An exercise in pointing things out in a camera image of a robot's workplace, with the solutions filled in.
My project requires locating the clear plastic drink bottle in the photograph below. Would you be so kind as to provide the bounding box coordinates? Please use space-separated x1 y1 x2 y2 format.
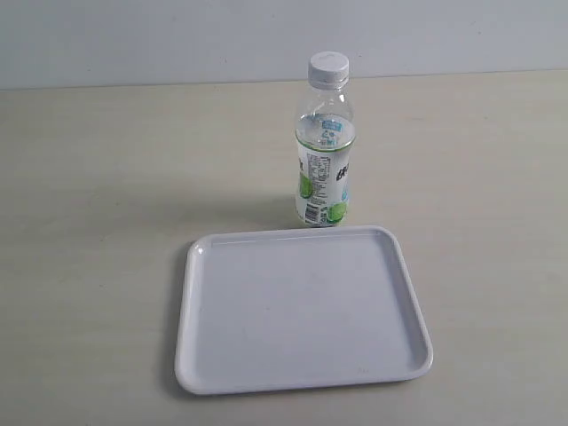
293 75 357 227

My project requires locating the white bottle cap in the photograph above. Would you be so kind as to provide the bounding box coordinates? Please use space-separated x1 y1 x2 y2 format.
308 51 350 90

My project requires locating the white plastic tray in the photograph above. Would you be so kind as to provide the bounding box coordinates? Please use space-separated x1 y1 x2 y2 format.
174 225 433 395

